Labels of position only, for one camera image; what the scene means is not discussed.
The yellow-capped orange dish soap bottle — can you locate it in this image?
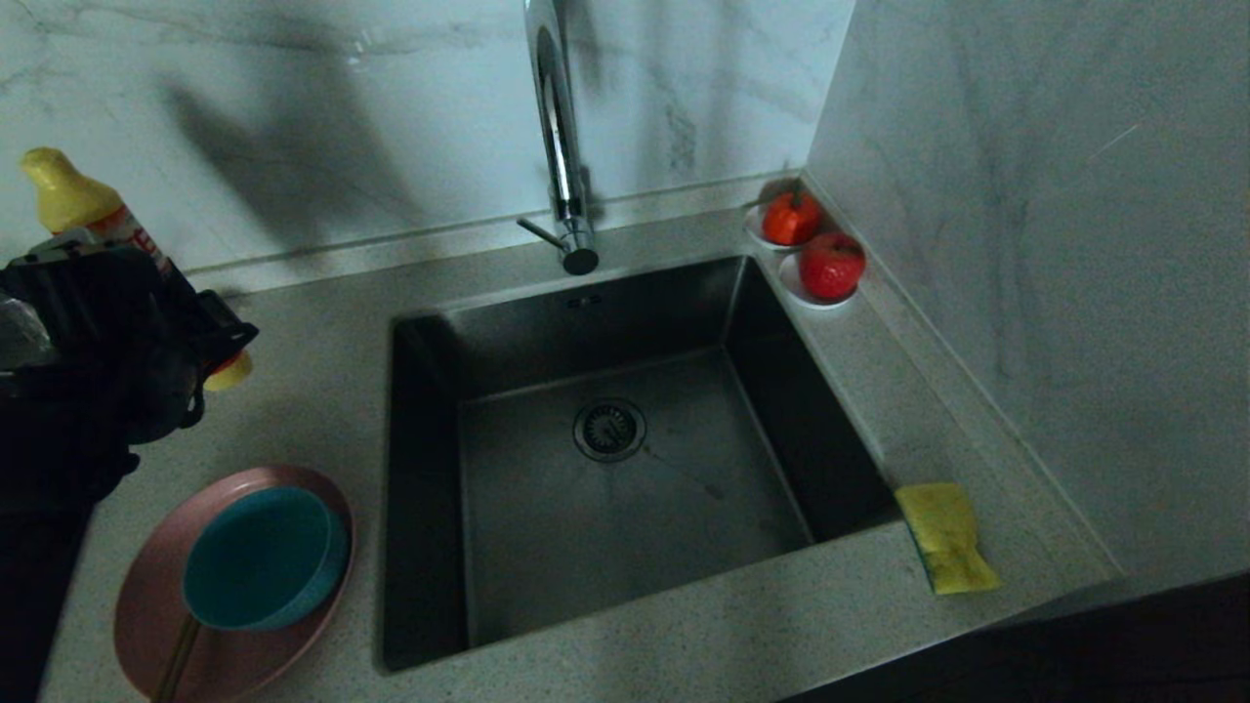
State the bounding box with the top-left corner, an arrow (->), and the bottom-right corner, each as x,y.
20,146 -> 254,393

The small white dish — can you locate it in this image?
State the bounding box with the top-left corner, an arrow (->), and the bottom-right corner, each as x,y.
778,252 -> 858,311
745,200 -> 826,255

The teal bowl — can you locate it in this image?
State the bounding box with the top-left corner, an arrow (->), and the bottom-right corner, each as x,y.
182,485 -> 351,632

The yellow sponge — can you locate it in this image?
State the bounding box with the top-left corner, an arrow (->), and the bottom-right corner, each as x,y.
894,482 -> 1002,598

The pink plate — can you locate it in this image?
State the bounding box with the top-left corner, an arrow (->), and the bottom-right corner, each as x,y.
113,464 -> 356,702

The stainless steel sink basin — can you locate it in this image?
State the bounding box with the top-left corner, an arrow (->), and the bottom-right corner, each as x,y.
384,256 -> 899,670

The chrome kitchen faucet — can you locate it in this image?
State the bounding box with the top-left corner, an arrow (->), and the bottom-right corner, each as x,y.
518,0 -> 602,277

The round metal drain strainer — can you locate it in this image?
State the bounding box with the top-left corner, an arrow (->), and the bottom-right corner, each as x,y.
573,397 -> 648,464

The red apple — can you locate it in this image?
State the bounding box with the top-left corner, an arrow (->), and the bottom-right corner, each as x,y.
799,232 -> 866,302

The orange-red tomato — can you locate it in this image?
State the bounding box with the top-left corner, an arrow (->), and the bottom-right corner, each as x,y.
762,186 -> 823,247

